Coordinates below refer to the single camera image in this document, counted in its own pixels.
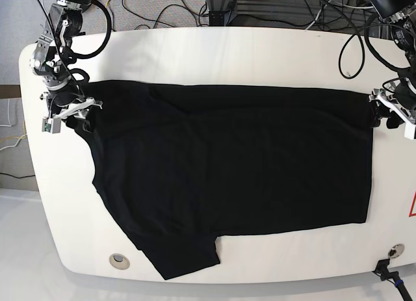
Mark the black T-shirt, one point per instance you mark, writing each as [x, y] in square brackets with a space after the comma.
[175, 182]

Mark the table grommet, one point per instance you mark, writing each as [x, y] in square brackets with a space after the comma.
[119, 261]
[396, 251]

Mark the left table grommet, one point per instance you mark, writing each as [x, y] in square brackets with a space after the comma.
[119, 261]

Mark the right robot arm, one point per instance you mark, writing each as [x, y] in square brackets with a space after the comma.
[53, 61]

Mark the red warning sticker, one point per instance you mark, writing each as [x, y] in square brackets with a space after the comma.
[412, 209]

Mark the black clamp with cable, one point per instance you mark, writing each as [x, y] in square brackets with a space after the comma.
[385, 274]

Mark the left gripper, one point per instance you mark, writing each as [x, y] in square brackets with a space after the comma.
[395, 102]

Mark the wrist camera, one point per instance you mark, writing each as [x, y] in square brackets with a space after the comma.
[51, 125]
[410, 131]

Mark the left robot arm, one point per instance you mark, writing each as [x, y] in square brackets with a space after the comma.
[128, 98]

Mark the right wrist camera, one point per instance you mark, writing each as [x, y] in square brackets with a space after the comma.
[51, 125]

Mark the right table grommet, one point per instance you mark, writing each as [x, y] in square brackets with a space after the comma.
[396, 251]

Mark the aluminium frame post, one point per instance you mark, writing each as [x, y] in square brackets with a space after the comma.
[220, 12]

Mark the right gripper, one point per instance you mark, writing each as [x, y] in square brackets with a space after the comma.
[80, 110]

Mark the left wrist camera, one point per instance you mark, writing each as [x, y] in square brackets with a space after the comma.
[410, 131]

